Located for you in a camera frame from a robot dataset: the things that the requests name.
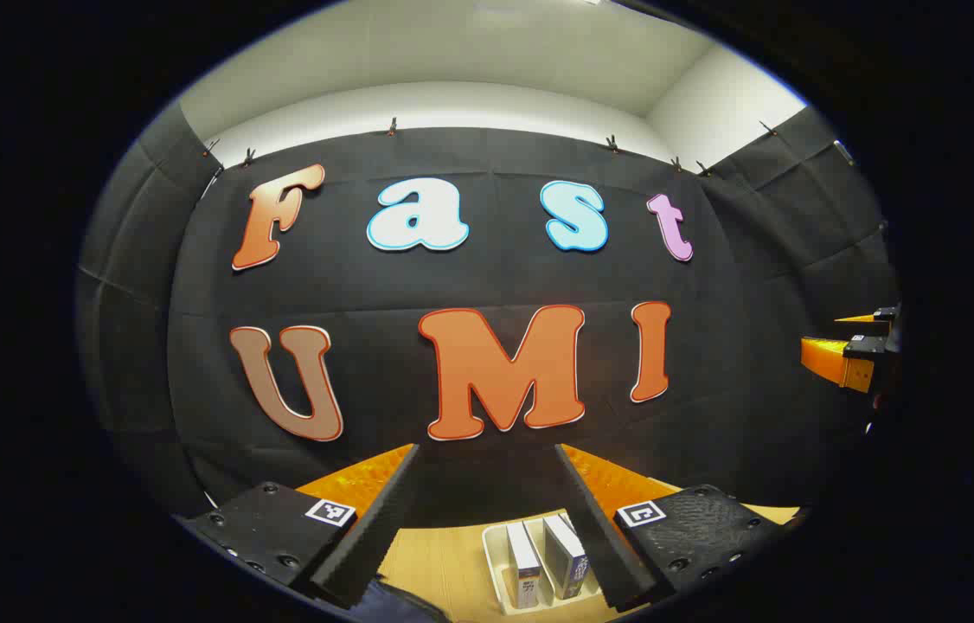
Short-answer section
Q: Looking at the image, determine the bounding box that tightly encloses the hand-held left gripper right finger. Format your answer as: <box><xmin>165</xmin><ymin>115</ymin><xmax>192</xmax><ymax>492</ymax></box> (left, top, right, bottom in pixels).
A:
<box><xmin>554</xmin><ymin>443</ymin><xmax>788</xmax><ymax>613</ymax></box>

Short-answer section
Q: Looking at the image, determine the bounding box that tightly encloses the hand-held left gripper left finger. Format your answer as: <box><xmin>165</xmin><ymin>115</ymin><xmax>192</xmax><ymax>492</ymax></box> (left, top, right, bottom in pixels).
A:
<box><xmin>180</xmin><ymin>443</ymin><xmax>421</xmax><ymax>610</ymax></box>

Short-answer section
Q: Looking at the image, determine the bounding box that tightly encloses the blue cover book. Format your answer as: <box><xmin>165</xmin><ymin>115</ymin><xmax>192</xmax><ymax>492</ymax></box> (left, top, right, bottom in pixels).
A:
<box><xmin>542</xmin><ymin>514</ymin><xmax>590</xmax><ymax>601</ymax></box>

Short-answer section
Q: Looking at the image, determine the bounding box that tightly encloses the blue schoolbag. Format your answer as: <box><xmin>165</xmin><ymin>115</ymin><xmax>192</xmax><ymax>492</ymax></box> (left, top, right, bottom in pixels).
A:
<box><xmin>357</xmin><ymin>575</ymin><xmax>453</xmax><ymax>623</ymax></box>

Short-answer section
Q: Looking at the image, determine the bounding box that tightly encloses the white book with dark portrait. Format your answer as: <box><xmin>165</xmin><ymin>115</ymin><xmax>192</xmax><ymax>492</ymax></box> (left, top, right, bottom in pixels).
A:
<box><xmin>506</xmin><ymin>520</ymin><xmax>543</xmax><ymax>610</ymax></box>

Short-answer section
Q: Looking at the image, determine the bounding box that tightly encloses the white bookshelf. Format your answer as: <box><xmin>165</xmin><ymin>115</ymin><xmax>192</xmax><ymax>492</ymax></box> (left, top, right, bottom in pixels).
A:
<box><xmin>482</xmin><ymin>517</ymin><xmax>607</xmax><ymax>617</ymax></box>

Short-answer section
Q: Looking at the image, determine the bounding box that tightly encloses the black backdrop cloth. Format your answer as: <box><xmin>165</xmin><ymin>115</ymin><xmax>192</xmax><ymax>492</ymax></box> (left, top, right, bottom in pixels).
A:
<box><xmin>76</xmin><ymin>104</ymin><xmax>901</xmax><ymax>529</ymax></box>

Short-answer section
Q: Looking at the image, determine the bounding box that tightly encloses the row of black backdrop clips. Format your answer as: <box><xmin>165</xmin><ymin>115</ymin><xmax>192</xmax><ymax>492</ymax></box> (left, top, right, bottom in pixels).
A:
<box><xmin>202</xmin><ymin>117</ymin><xmax>779</xmax><ymax>176</ymax></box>

